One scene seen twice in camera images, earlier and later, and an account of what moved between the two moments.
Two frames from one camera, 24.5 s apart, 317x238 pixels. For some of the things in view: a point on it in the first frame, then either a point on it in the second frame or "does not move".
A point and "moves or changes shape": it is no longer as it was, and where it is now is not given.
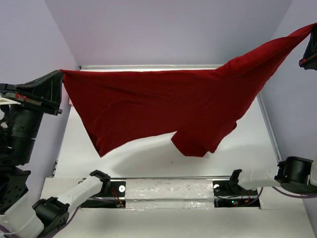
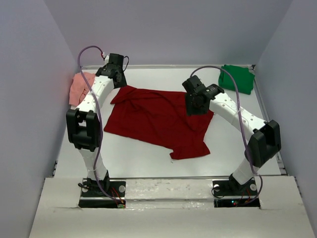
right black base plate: [223, 188] does not move
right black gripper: [310, 56] -> [190, 109]
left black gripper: [46, 90] -> [123, 82]
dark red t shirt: [200, 106] moves or changes shape
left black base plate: [117, 189] does not move
